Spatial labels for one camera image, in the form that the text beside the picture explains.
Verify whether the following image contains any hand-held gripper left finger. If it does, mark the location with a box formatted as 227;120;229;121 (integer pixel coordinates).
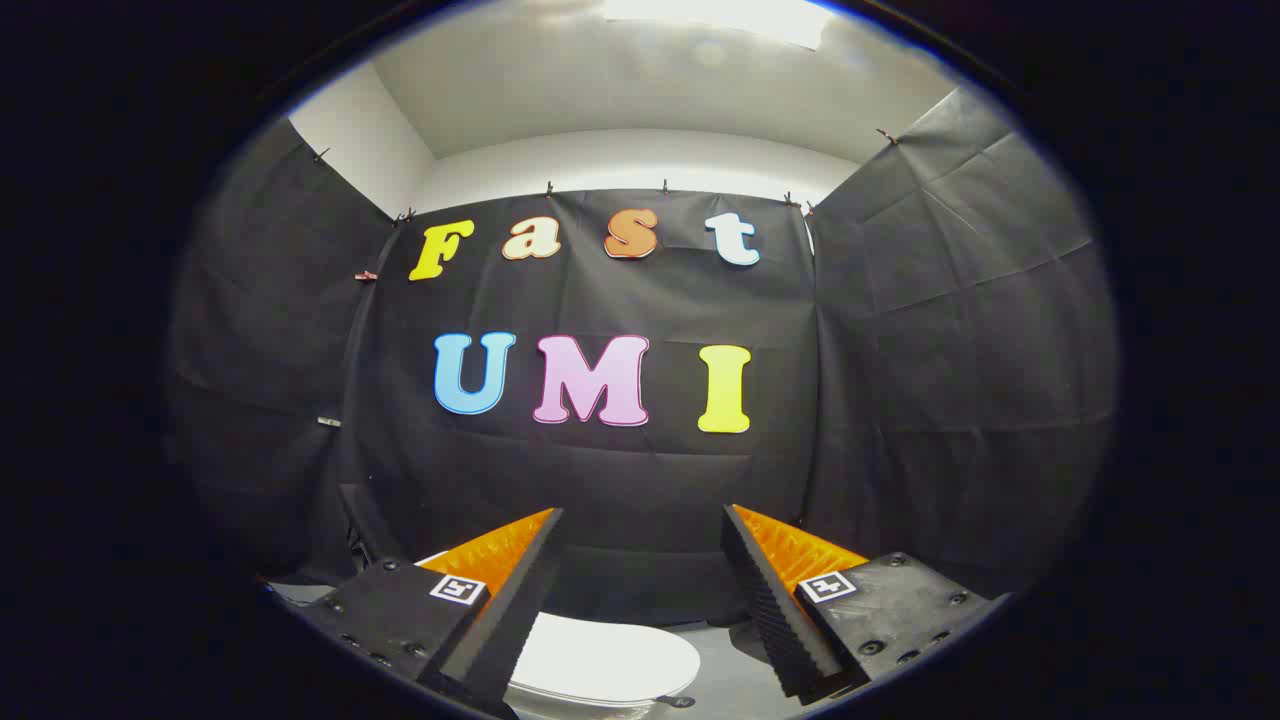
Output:
298;507;566;720

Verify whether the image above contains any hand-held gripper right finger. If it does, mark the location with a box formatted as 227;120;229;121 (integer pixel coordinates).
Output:
721;504;1003;706

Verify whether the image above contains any white toilet lid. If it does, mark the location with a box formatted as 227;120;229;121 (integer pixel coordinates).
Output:
508;612;702;707

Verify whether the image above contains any white ceramic toilet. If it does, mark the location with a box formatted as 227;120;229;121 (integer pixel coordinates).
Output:
415;548;669;719

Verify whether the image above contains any black backdrop cloth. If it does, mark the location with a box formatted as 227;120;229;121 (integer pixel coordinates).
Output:
165;85;1119;626

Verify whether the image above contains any black stand leg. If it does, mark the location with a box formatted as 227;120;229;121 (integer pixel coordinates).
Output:
343;488;373;573

